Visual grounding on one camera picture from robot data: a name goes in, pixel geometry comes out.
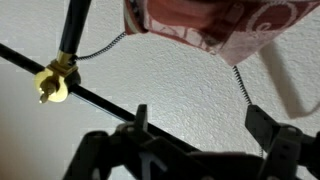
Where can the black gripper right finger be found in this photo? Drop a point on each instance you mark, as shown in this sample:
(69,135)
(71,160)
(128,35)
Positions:
(287,147)

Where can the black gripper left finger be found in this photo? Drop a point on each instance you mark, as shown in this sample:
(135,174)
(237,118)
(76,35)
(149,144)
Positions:
(144,155)

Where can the red patterned cloth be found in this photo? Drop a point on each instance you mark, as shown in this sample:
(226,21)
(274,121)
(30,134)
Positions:
(232,29)

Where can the black lamp stand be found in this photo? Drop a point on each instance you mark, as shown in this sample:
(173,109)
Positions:
(61,77)

